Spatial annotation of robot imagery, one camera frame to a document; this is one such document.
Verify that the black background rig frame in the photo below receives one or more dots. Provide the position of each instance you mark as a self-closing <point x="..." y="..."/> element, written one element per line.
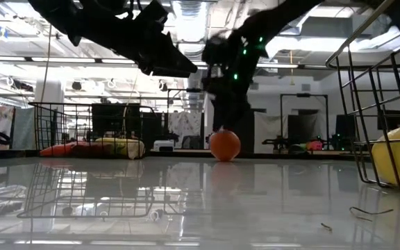
<point x="304" y="94"/>
<point x="186" y="90"/>

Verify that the silver ceiling duct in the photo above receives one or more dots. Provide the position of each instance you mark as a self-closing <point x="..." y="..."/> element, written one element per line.
<point x="189" y="21"/>

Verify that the small dark twig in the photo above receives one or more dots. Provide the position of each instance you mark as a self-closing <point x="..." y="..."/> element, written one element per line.
<point x="326" y="227"/>

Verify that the white background box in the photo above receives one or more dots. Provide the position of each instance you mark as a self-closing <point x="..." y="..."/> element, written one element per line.
<point x="163" y="145"/>

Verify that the dark red vegetable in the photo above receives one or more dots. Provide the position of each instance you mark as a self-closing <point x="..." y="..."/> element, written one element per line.
<point x="83" y="150"/>

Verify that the orange carrot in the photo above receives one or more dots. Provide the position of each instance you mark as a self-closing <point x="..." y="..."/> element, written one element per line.
<point x="56" y="150"/>

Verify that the orange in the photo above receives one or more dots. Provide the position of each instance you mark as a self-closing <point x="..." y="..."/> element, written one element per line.
<point x="225" y="146"/>

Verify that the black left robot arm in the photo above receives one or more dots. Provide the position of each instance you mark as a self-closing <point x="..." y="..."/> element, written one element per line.
<point x="92" y="24"/>

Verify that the black background monitor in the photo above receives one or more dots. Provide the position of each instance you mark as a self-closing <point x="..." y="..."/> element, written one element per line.
<point x="113" y="119"/>

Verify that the pink bucket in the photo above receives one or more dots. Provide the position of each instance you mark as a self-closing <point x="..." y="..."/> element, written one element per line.
<point x="314" y="145"/>

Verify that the black table frame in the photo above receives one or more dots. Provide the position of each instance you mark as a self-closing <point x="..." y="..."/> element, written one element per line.
<point x="9" y="153"/>

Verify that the thin dark twig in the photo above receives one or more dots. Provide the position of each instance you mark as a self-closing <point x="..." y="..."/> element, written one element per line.
<point x="370" y="212"/>

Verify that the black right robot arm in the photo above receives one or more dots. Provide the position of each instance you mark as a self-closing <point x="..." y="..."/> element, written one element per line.
<point x="280" y="17"/>

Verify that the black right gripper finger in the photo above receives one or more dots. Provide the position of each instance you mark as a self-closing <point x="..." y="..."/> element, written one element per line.
<point x="241" y="114"/>
<point x="222" y="116"/>

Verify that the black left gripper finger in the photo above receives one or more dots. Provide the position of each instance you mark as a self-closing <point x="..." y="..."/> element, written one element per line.
<point x="172" y="62"/>

